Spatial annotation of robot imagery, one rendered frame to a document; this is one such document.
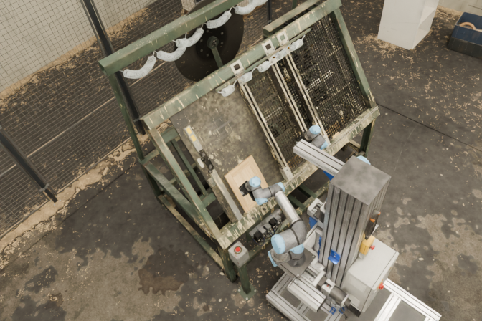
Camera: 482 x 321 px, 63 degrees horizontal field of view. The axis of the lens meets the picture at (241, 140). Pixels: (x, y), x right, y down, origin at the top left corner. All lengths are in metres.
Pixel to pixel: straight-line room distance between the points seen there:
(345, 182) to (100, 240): 3.22
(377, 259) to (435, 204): 1.99
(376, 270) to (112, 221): 3.07
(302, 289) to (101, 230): 2.59
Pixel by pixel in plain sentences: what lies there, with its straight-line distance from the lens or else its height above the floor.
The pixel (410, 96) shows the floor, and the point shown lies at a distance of 5.92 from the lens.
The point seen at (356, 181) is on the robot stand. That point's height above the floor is 2.03.
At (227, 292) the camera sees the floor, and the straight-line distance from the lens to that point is 4.17.
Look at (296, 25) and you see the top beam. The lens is 3.63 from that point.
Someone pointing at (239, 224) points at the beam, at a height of 0.88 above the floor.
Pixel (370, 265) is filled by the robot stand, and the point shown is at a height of 1.23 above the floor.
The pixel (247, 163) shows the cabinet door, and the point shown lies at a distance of 3.41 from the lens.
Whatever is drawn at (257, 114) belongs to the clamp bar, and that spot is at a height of 1.51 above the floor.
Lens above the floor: 3.90
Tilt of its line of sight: 49 degrees down
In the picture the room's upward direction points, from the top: 8 degrees counter-clockwise
